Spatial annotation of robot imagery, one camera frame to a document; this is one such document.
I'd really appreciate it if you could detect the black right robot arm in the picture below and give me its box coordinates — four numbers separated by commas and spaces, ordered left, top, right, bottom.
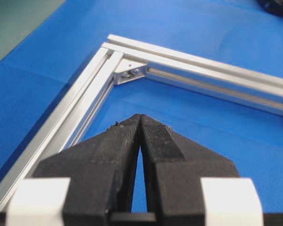
257, 0, 283, 16

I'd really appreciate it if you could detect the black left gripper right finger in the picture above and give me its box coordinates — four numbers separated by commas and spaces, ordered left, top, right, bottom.
140, 114, 240, 226

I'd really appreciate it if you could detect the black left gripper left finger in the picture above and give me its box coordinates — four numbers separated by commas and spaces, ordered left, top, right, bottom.
33, 114, 141, 226

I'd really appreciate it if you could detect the silver aluminium extrusion frame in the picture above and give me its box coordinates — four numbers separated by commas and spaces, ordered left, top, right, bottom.
0, 34, 283, 211

